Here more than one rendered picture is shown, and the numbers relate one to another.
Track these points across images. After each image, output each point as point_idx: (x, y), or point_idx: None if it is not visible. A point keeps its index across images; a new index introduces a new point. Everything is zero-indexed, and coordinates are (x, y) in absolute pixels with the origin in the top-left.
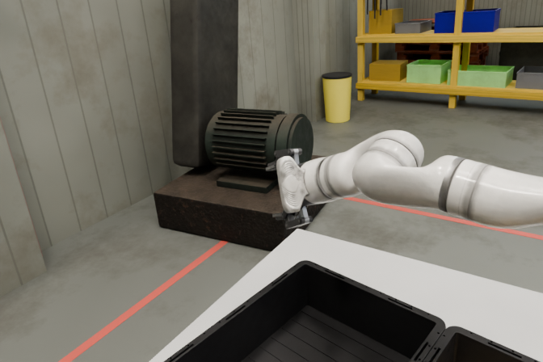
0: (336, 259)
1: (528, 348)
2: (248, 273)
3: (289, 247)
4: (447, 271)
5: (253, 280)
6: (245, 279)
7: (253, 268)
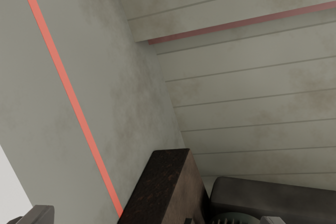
0: None
1: None
2: (23, 193)
3: None
4: None
5: (1, 196)
6: (10, 182)
7: (30, 205)
